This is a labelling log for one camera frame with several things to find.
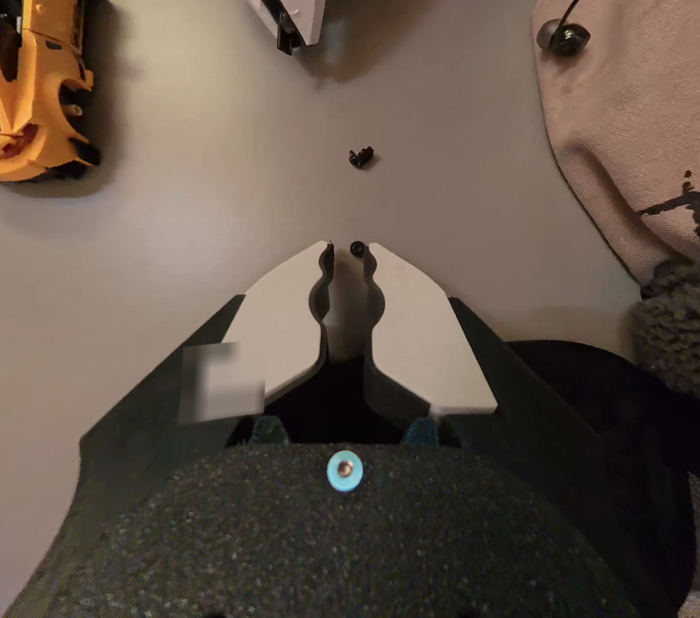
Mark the orange lego car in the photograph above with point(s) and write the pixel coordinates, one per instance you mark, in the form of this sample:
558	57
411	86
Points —
44	49

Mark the beige hoodie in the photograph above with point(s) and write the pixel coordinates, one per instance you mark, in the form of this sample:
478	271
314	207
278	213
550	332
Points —
629	109

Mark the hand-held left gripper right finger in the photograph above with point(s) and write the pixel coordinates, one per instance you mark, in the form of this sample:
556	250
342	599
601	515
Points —
426	344

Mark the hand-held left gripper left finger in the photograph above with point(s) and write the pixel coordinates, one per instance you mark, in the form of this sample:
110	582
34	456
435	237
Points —
279	312

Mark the small black lego clip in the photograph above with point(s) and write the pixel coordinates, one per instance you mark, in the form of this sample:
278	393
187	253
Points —
357	248

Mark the black earbud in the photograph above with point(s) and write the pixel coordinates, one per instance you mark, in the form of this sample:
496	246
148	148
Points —
563	37

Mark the small grey black lego piece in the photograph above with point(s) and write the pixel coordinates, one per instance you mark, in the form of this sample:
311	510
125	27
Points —
287	36

